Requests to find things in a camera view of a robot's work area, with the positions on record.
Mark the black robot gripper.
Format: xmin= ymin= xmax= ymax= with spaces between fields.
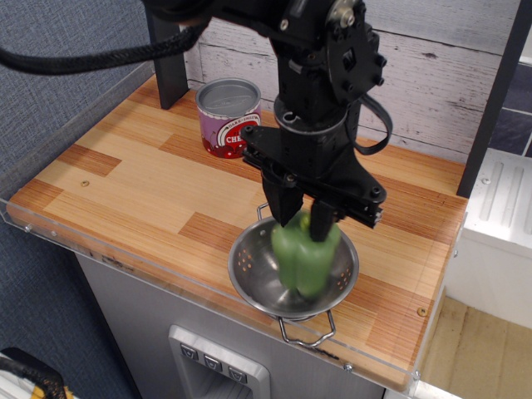
xmin=240 ymin=122 xmax=387 ymax=242

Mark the green toy bell pepper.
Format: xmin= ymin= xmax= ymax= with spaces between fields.
xmin=271 ymin=211 xmax=341 ymax=299

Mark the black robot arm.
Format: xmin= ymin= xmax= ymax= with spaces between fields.
xmin=146 ymin=1 xmax=392 ymax=242

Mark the stainless steel colander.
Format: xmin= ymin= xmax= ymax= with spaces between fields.
xmin=228 ymin=215 xmax=359 ymax=332

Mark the purple cherries tin can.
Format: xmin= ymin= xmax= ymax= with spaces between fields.
xmin=195 ymin=77 xmax=262 ymax=159

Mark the silver dispenser button panel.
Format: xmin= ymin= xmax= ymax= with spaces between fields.
xmin=168 ymin=325 xmax=271 ymax=398

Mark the grey toy fridge cabinet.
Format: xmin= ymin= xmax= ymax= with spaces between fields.
xmin=78 ymin=255 xmax=385 ymax=398

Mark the white toy sink unit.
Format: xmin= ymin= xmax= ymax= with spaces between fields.
xmin=444 ymin=149 xmax=531 ymax=328

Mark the yellow object at corner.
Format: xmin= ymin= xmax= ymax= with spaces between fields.
xmin=30 ymin=385 xmax=76 ymax=399

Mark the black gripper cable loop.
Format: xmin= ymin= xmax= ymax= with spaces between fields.
xmin=352 ymin=93 xmax=394 ymax=157

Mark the dark grey left post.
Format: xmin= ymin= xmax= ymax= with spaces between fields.
xmin=145 ymin=9 xmax=189 ymax=110

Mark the dark grey post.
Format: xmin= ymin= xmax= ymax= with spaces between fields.
xmin=145 ymin=9 xmax=189 ymax=110
xmin=456 ymin=0 xmax=531 ymax=199

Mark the black braided cable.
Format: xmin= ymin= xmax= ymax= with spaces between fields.
xmin=0 ymin=22 xmax=209 ymax=76

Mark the dark grey right post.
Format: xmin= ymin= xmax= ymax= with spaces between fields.
xmin=456 ymin=0 xmax=531 ymax=199

